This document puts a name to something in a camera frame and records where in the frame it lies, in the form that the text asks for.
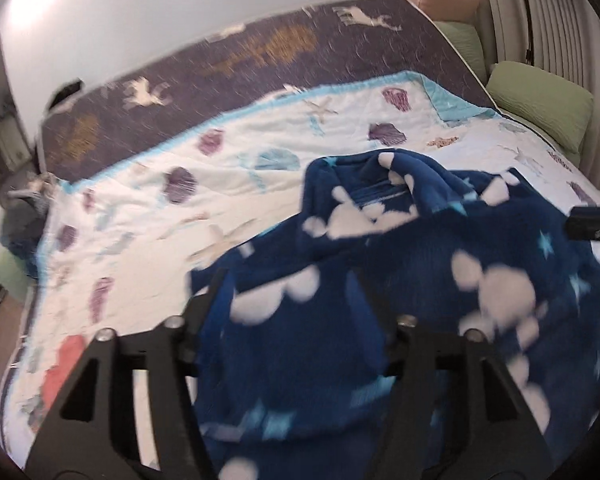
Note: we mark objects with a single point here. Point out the dark object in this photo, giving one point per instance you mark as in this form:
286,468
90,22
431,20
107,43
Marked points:
69,91

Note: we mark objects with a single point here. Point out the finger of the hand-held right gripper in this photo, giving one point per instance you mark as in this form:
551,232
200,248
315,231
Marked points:
592,227

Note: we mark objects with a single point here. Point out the blue fleece garment white spots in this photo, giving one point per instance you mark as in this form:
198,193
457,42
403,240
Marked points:
360,270

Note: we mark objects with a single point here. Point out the white seashell print quilt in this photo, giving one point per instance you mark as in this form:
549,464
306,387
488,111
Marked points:
180,230

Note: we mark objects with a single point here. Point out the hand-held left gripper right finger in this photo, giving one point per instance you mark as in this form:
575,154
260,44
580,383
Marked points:
425,365

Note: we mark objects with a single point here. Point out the purple deer print bedspread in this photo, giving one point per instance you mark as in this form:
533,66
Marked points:
280,60

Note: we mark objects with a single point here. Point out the grey furniture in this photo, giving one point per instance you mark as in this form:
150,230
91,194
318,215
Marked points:
22,220

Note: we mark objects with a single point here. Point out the peach pillow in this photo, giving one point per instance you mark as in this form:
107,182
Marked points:
447,0

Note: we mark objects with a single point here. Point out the white pleated curtain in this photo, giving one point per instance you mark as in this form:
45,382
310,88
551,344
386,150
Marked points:
555,10

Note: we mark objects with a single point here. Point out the black floor lamp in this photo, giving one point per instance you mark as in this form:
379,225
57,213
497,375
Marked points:
528,20

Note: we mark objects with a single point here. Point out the large green pillow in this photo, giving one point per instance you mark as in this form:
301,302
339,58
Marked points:
540,100

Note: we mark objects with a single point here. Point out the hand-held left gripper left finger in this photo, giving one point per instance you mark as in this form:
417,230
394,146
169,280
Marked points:
152,360

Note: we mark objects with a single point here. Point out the small green pillow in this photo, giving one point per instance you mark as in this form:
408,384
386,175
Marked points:
462,45

